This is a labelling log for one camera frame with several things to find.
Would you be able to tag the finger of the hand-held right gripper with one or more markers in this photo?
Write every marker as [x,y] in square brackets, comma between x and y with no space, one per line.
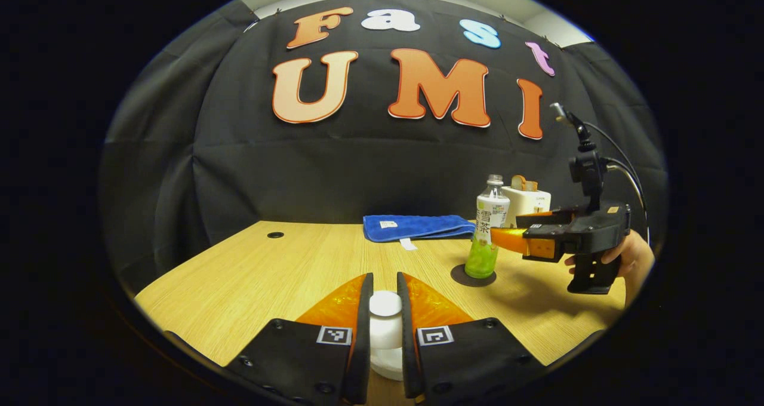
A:
[546,231]
[543,219]

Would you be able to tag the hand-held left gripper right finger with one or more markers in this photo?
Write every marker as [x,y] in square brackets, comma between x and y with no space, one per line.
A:
[406,334]

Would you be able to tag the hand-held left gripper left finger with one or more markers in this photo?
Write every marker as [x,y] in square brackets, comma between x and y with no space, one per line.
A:
[365,334]

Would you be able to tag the white teacup lid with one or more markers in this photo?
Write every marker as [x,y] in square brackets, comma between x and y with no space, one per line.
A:
[385,328]

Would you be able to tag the clear water bottle green base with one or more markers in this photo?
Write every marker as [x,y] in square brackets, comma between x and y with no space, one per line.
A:
[492,212]

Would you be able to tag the dark round coaster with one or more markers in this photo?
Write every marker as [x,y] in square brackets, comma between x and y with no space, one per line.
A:
[459,279]

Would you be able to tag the white toaster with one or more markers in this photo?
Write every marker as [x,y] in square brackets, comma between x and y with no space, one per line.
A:
[528,202]

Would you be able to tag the toast slice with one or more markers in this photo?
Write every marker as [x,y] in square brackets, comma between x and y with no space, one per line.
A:
[532,185]
[518,183]

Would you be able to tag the blue folded towel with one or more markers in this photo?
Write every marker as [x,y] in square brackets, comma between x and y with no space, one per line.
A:
[418,227]

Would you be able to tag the black backdrop cloth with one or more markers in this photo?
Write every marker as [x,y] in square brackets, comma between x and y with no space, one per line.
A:
[358,167]

